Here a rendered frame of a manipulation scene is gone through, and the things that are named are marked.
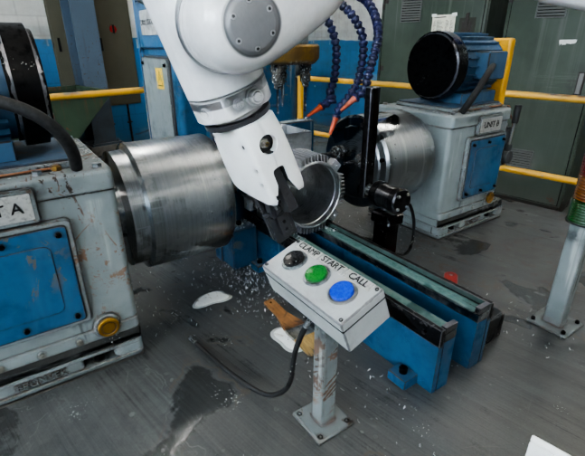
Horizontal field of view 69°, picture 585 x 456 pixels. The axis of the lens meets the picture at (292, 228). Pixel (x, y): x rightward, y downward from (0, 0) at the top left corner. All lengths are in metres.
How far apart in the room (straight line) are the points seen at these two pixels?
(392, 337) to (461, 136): 0.67
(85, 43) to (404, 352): 5.52
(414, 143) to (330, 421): 0.73
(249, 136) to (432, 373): 0.51
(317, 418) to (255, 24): 0.56
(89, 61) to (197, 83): 5.53
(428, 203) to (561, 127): 2.71
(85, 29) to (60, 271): 5.30
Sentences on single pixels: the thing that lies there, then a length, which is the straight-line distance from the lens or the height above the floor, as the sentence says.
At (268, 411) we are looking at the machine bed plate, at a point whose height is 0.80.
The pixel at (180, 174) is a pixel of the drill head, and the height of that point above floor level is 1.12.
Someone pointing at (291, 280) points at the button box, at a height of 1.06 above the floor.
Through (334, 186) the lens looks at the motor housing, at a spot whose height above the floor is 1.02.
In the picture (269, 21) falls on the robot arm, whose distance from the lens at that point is 0.36.
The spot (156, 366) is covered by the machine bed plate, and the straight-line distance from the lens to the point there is 0.85.
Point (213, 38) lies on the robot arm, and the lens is 0.35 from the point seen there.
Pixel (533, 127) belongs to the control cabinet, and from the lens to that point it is 3.99.
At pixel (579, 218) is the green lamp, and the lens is 0.94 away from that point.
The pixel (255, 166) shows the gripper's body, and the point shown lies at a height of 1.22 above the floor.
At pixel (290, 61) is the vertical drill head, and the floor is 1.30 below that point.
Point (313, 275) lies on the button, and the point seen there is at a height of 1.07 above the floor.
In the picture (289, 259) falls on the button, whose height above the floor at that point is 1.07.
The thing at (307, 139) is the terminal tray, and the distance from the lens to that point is 1.03.
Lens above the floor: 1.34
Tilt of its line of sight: 24 degrees down
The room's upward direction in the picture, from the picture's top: straight up
